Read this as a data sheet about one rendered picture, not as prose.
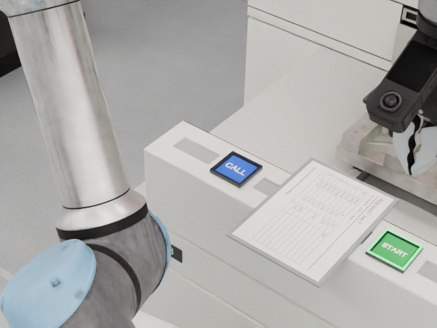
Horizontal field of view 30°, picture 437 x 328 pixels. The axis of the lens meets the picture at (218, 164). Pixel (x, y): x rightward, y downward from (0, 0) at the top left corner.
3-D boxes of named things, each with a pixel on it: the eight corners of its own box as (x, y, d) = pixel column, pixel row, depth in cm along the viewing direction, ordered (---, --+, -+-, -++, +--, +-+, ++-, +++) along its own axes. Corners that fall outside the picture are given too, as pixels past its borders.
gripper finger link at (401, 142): (429, 155, 102) (443, 94, 96) (406, 179, 98) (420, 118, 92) (406, 145, 103) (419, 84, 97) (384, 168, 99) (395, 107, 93)
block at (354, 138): (364, 124, 142) (367, 110, 140) (382, 131, 140) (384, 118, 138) (340, 146, 137) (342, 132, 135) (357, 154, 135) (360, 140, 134)
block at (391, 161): (405, 142, 138) (408, 128, 136) (423, 150, 137) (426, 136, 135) (382, 165, 133) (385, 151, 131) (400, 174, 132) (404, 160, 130)
